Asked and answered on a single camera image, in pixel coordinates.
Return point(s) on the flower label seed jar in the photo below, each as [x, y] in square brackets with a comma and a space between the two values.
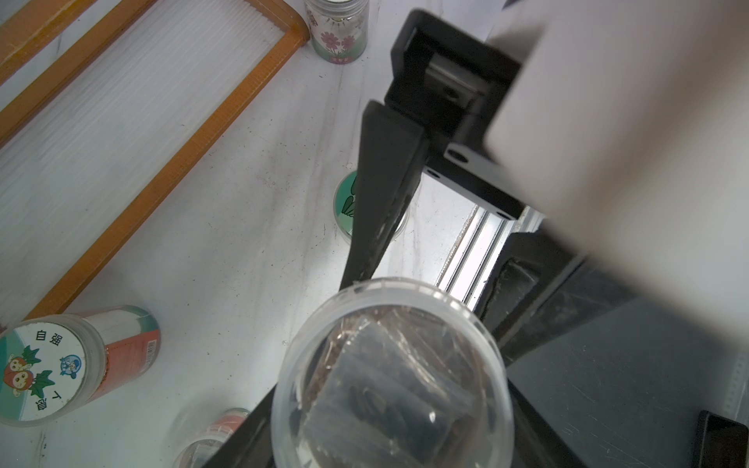
[338, 28]

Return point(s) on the green tree lid jar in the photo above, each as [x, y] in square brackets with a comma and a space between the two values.
[344, 205]

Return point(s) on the small container dark seeds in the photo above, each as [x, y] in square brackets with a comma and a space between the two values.
[206, 444]

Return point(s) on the small container brown seeds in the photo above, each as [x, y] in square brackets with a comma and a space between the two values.
[392, 372]

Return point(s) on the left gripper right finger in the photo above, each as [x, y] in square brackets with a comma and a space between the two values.
[392, 156]

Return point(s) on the red seed jar monkey lid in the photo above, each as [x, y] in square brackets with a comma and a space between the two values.
[55, 365]

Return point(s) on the orange wooden two-tier shelf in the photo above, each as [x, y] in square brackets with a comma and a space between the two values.
[81, 177]

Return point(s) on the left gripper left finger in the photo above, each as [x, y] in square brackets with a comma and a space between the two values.
[250, 446]

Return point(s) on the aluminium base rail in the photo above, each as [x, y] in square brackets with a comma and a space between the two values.
[477, 248]

